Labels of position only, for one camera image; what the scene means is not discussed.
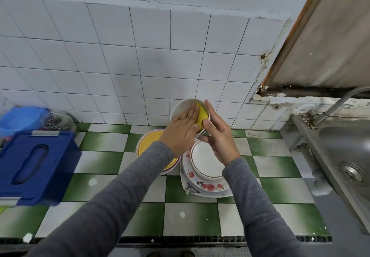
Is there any person's left hand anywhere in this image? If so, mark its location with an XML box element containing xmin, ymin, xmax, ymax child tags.
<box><xmin>159</xmin><ymin>104</ymin><xmax>201</xmax><ymax>158</ymax></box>

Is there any person's right hand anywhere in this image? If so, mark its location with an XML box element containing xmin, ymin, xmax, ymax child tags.
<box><xmin>199</xmin><ymin>100</ymin><xmax>241</xmax><ymax>166</ymax></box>

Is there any stack of small white bowls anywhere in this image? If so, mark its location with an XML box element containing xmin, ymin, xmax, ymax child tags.
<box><xmin>170</xmin><ymin>98</ymin><xmax>212</xmax><ymax>140</ymax></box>

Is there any person's right forearm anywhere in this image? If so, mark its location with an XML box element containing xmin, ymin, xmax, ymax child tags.
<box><xmin>222</xmin><ymin>157</ymin><xmax>307</xmax><ymax>257</ymax></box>

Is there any glass jar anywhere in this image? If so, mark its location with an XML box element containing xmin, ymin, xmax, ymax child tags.
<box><xmin>40</xmin><ymin>111</ymin><xmax>77</xmax><ymax>133</ymax></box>

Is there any stainless steel sink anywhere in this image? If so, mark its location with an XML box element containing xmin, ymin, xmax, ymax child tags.
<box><xmin>288</xmin><ymin>114</ymin><xmax>370</xmax><ymax>234</ymax></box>

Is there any metal faucet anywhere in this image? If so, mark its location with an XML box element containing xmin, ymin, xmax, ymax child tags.
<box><xmin>311</xmin><ymin>86</ymin><xmax>370</xmax><ymax>128</ymax></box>

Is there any blue plastic box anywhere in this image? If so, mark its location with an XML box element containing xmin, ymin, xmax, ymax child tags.
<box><xmin>0</xmin><ymin>130</ymin><xmax>82</xmax><ymax>207</ymax></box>

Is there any blue plastic bowl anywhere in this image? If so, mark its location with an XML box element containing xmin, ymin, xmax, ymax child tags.
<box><xmin>0</xmin><ymin>106</ymin><xmax>50</xmax><ymax>138</ymax></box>

